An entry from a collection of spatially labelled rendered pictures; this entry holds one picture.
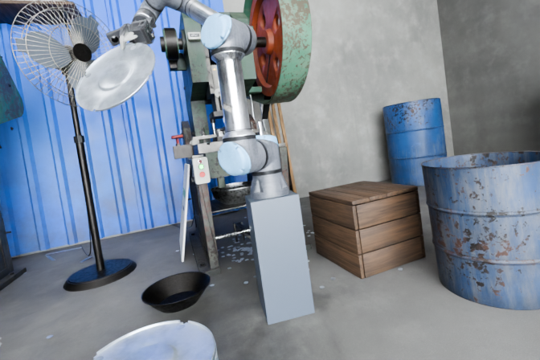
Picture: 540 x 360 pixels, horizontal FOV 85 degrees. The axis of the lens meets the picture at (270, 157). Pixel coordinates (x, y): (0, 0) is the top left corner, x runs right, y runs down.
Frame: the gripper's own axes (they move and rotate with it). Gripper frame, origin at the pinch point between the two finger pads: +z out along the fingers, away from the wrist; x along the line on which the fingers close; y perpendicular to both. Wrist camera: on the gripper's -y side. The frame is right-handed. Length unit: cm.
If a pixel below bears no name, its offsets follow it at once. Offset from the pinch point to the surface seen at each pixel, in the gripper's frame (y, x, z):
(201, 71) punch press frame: 6, 45, -57
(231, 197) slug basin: 12, 100, -4
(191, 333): 24, 33, 81
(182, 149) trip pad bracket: -5, 63, -12
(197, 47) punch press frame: 6, 36, -66
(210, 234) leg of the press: 3, 95, 21
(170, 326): 17, 36, 79
